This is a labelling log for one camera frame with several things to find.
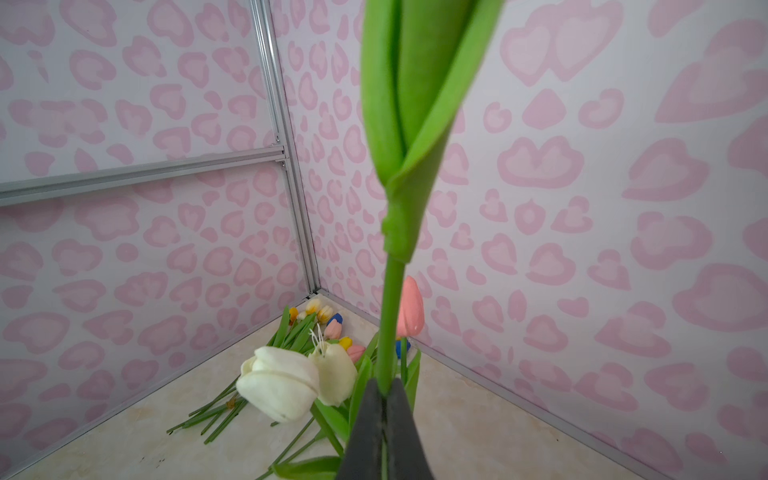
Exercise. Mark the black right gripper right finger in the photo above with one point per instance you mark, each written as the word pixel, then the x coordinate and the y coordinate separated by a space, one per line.
pixel 405 457

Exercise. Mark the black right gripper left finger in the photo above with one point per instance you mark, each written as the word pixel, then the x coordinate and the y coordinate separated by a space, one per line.
pixel 363 456

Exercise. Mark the yellow tulip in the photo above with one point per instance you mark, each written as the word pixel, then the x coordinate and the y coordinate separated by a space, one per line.
pixel 418 61

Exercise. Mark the bunch of artificial tulips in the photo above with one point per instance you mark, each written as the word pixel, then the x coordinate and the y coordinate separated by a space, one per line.
pixel 296 330

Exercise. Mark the cream white tulip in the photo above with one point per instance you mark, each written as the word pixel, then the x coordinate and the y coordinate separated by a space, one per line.
pixel 337 372

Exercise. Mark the pink tulip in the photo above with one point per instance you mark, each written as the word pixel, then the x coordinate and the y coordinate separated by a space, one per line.
pixel 410 322

